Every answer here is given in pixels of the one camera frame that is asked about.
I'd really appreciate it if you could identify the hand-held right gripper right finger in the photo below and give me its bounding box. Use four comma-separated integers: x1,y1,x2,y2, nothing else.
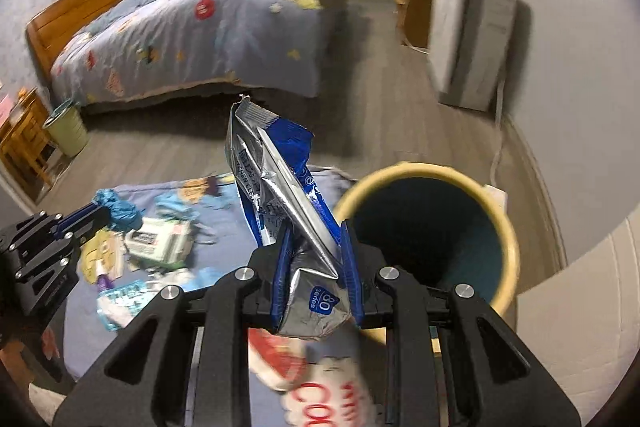
339,219,583,427

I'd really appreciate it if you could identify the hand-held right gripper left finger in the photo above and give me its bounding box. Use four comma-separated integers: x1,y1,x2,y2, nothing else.
52,222,296,427

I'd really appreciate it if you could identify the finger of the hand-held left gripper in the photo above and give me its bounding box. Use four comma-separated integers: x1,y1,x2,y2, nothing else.
0,202,112,268
0,252,81,348

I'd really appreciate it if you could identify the blue plastic bag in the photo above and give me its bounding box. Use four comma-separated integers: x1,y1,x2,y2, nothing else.
95,188,143,233

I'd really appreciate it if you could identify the yellow trash bin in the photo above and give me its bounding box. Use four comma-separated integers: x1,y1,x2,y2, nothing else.
332,162,521,345

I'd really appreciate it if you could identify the silver blue snack wrapper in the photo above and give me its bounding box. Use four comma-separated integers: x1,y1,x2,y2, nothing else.
227,94,351,340

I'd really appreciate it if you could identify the printed blue floor blanket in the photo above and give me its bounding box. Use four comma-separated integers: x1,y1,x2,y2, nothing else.
50,164,381,427

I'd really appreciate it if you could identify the white green packet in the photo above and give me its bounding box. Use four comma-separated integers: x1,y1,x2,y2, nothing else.
124,217,193,268

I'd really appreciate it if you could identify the red white plastic packet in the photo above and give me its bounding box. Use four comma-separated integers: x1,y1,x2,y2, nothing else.
247,327,381,427

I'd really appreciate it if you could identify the pale green bucket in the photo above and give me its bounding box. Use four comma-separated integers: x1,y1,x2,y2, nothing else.
42,99,91,158

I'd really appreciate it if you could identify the light blue wrapper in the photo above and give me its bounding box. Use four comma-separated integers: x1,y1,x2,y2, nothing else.
155,192,191,218

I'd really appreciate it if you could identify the blue white packet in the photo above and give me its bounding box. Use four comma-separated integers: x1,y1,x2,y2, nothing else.
95,282,156,333

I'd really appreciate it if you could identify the wooden nightstand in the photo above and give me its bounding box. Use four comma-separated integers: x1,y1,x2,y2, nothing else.
0,87,56,202

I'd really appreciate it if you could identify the wooden bed headboard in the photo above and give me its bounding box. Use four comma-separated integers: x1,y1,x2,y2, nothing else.
26,0,166,80

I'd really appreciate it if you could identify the bed with cartoon duvet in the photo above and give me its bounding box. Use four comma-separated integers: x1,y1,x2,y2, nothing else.
50,0,351,105

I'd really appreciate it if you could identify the white panelled cabinet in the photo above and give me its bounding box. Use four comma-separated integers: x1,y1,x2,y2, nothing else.
515,217,640,408

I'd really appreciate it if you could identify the white air purifier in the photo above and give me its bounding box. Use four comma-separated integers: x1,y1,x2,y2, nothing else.
427,0,518,112

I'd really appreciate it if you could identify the wooden cabinet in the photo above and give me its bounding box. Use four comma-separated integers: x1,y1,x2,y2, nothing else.
397,0,436,52

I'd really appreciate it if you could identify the white power cable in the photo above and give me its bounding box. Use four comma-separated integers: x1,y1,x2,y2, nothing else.
487,77,506,188

